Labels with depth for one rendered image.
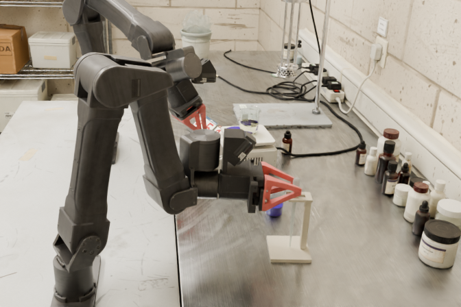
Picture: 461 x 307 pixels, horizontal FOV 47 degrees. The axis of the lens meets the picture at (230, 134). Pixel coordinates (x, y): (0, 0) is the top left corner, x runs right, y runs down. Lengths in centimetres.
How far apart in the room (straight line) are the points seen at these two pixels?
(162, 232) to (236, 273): 20
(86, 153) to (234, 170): 28
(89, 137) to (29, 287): 32
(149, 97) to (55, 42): 262
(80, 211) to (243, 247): 37
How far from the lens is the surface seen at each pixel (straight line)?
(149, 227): 114
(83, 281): 94
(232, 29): 373
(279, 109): 178
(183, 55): 116
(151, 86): 81
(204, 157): 94
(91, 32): 139
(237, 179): 95
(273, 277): 101
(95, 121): 81
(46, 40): 344
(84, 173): 84
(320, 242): 112
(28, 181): 137
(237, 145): 94
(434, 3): 150
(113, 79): 78
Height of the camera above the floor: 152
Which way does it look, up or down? 23 degrees down
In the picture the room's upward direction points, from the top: 3 degrees clockwise
